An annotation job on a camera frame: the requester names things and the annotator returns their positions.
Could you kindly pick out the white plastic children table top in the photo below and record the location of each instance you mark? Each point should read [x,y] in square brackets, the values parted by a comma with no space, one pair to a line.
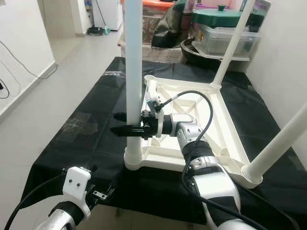
[225,129]

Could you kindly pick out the black tablecloth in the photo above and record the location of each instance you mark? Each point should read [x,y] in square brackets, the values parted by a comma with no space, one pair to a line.
[86,158]

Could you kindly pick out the flat clear tape patch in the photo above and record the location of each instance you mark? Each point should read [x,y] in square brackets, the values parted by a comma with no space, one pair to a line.
[80,125]

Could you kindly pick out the storage box with orange lid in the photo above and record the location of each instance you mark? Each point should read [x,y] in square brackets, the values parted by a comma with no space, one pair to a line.
[156,26]

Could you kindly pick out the black bag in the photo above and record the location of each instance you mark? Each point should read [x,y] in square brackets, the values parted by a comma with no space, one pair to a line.
[172,28]

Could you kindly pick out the white appliance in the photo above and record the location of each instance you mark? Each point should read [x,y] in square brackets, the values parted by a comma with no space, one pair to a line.
[110,14]

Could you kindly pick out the clear plastic storage bin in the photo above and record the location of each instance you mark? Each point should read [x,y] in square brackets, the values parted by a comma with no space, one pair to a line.
[216,43]

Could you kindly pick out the pink box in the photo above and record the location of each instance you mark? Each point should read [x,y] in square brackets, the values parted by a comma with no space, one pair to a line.
[211,3]

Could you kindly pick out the dark printed carton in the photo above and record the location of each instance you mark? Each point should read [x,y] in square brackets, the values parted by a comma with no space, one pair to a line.
[261,12]

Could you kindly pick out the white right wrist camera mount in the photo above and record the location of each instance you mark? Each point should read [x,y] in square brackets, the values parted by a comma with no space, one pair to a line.
[162,127]

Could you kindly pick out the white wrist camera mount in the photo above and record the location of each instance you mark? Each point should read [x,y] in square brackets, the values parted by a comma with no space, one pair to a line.
[162,127]
[76,184]

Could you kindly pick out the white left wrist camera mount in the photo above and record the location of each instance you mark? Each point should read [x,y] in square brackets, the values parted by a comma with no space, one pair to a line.
[76,184]

